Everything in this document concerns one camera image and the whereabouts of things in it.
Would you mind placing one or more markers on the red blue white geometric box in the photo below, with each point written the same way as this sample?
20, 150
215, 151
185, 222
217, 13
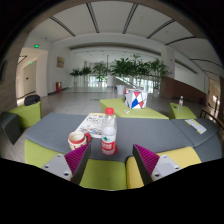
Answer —
135, 98

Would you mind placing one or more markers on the red round coaster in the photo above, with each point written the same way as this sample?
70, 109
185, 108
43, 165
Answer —
116, 151

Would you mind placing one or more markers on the framed wall picture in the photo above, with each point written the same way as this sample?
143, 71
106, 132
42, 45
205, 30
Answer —
60, 62

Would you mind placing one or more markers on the far clear water bottle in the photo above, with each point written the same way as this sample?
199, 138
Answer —
180, 103

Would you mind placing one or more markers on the red and white mug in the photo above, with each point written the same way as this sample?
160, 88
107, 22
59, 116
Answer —
77, 139

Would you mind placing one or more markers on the green ottoman with box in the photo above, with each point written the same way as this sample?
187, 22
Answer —
121, 110

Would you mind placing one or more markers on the row of potted plants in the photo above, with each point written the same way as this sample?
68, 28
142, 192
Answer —
125, 67

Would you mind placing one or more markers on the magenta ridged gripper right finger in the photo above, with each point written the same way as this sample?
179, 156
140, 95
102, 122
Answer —
153, 167

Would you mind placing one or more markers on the black bag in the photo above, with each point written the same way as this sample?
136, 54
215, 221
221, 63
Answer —
32, 99

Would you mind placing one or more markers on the grey modular sofa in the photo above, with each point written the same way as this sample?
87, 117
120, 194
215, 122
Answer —
49, 137

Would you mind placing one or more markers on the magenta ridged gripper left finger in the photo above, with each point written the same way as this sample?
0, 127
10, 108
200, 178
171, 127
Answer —
71, 166

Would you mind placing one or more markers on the open magazine on sofa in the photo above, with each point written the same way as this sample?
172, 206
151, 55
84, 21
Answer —
92, 124

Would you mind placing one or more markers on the yellow white booklet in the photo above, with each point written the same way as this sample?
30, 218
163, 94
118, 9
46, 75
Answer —
198, 127

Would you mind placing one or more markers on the green armchair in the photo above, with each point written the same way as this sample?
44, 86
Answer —
14, 121

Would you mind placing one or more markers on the yellow seat cushion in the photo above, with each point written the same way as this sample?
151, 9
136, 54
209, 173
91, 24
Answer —
182, 157

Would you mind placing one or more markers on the green ottoman with bottle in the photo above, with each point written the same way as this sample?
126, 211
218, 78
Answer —
184, 113

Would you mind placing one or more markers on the red fire extinguisher box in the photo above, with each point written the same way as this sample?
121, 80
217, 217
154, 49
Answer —
58, 87

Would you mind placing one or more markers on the green seat cushion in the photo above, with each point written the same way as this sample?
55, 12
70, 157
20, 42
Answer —
98, 174

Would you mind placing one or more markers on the clear water bottle red cap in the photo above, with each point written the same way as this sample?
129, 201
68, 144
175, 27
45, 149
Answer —
109, 131

